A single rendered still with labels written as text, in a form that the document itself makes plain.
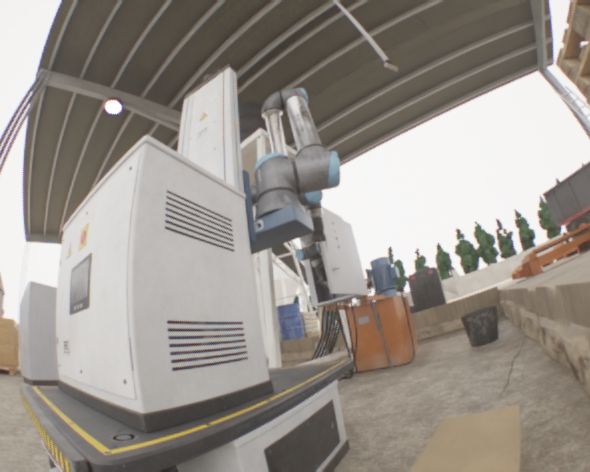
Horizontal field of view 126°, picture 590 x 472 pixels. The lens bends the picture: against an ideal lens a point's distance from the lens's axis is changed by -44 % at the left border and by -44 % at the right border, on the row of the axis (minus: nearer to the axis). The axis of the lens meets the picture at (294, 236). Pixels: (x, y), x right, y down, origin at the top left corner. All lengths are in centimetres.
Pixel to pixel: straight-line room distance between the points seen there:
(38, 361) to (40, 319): 48
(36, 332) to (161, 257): 311
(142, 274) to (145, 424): 23
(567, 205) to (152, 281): 940
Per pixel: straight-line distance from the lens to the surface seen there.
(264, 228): 92
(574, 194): 936
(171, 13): 494
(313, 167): 102
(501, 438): 60
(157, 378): 44
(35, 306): 352
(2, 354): 459
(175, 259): 49
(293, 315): 619
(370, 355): 247
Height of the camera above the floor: 44
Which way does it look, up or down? 21 degrees up
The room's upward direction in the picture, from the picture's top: 10 degrees counter-clockwise
